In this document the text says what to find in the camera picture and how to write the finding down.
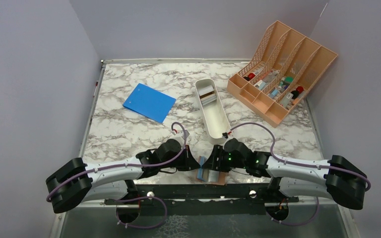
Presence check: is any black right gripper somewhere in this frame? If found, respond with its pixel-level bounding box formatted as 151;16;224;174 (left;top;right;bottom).
201;144;247;173

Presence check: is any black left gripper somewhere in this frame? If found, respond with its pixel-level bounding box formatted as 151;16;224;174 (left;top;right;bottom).
160;145;200;172

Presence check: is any tan leather card holder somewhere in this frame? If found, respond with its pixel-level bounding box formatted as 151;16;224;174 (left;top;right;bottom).
196;156;227;185

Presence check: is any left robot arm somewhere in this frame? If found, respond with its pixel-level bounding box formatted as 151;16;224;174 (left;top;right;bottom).
46;139;200;214

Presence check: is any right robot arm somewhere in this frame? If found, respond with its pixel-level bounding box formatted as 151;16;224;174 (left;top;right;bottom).
202;139;367;210

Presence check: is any white oblong plastic tray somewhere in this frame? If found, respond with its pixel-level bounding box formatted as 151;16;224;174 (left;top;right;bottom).
194;79;231;144

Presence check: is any blue folder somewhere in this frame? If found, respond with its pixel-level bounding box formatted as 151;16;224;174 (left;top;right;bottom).
123;83;176;123

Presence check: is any green cap bottle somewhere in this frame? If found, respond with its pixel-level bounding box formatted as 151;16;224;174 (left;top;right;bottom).
280;76;294;86

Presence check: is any red cap bottle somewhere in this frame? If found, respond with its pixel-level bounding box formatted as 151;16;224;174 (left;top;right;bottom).
291;86;304;99

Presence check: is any orange desk organizer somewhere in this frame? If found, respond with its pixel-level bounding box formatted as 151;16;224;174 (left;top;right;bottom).
227;20;338;127

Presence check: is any black mounting rail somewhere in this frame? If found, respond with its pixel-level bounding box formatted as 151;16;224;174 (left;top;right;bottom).
104;183;299;216

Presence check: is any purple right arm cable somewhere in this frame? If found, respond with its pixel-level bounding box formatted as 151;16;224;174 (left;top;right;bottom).
221;122;372;227

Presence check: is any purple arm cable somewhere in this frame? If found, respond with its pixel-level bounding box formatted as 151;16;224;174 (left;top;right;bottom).
46;122;189;203
221;122;372;227

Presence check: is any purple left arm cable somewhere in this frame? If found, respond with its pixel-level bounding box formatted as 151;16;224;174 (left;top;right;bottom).
46;122;189;203

